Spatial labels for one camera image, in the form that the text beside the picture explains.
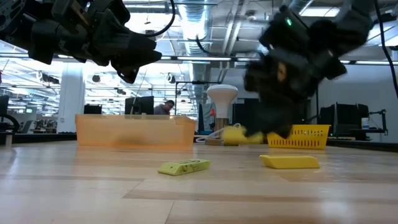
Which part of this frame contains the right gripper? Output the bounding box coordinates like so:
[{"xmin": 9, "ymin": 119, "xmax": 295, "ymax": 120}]
[{"xmin": 245, "ymin": 49, "xmax": 348, "ymax": 139}]

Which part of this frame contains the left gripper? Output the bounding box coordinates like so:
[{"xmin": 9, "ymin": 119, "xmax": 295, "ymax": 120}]
[{"xmin": 29, "ymin": 18, "xmax": 162, "ymax": 84}]

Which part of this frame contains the lime green printed eraser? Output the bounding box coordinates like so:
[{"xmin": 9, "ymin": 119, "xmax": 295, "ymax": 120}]
[{"xmin": 157, "ymin": 159, "xmax": 212, "ymax": 177}]

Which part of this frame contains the black jointed stand arm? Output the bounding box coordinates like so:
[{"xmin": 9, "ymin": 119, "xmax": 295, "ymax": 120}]
[{"xmin": 368, "ymin": 109, "xmax": 389, "ymax": 136}]

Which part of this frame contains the yellow perforated plastic basket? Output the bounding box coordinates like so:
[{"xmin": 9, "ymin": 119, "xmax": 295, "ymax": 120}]
[{"xmin": 266, "ymin": 124, "xmax": 331, "ymax": 151}]

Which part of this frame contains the large black monitor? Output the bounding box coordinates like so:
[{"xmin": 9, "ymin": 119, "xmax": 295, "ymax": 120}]
[{"xmin": 124, "ymin": 95, "xmax": 155, "ymax": 116}]

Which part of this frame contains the white shade brass lamp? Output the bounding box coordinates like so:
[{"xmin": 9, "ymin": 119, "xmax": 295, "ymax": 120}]
[{"xmin": 204, "ymin": 84, "xmax": 239, "ymax": 147}]

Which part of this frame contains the person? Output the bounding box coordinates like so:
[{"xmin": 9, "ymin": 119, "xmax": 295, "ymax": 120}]
[{"xmin": 153, "ymin": 100, "xmax": 176, "ymax": 116}]

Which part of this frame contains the black desk equipment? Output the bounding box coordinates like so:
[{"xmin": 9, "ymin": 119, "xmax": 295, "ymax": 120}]
[{"xmin": 318, "ymin": 103, "xmax": 370, "ymax": 138}]

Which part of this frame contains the small black monitor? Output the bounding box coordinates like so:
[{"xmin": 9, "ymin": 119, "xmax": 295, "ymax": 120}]
[{"xmin": 83, "ymin": 104, "xmax": 103, "ymax": 115}]

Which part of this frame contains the orange translucent plastic bin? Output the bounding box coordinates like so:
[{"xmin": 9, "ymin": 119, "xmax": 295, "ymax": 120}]
[{"xmin": 75, "ymin": 113, "xmax": 197, "ymax": 151}]

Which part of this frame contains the white square pillar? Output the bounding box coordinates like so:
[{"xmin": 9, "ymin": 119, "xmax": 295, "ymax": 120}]
[{"xmin": 57, "ymin": 71, "xmax": 86, "ymax": 134}]

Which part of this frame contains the black curved chair back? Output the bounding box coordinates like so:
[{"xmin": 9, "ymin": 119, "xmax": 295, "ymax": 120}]
[{"xmin": 0, "ymin": 113, "xmax": 19, "ymax": 134}]

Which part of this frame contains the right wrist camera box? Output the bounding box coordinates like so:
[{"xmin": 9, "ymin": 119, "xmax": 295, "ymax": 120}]
[{"xmin": 244, "ymin": 51, "xmax": 315, "ymax": 100}]

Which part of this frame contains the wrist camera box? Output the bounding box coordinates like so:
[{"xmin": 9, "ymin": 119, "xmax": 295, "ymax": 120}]
[
  {"xmin": 83, "ymin": 0, "xmax": 131, "ymax": 30},
  {"xmin": 244, "ymin": 51, "xmax": 315, "ymax": 100}
]

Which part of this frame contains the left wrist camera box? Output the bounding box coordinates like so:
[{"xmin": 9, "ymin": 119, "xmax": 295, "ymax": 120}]
[{"xmin": 83, "ymin": 0, "xmax": 131, "ymax": 30}]

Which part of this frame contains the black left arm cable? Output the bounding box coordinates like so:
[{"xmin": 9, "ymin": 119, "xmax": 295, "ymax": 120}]
[{"xmin": 144, "ymin": 0, "xmax": 177, "ymax": 38}]

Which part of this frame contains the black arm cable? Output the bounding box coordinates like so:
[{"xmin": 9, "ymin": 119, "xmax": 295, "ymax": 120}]
[
  {"xmin": 144, "ymin": 0, "xmax": 177, "ymax": 38},
  {"xmin": 195, "ymin": 34, "xmax": 215, "ymax": 56}
]

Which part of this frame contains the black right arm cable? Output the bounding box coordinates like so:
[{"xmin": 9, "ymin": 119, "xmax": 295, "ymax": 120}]
[{"xmin": 195, "ymin": 34, "xmax": 215, "ymax": 56}]

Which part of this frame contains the white lamp cable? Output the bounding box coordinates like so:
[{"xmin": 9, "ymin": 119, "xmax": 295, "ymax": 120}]
[{"xmin": 195, "ymin": 123, "xmax": 242, "ymax": 144}]

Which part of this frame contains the silver ribbed ventilation duct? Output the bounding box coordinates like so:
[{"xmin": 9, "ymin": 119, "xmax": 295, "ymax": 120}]
[{"xmin": 178, "ymin": 0, "xmax": 213, "ymax": 103}]

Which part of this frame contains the black hanging cable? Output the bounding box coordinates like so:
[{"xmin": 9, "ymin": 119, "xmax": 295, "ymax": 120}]
[{"xmin": 373, "ymin": 0, "xmax": 398, "ymax": 99}]

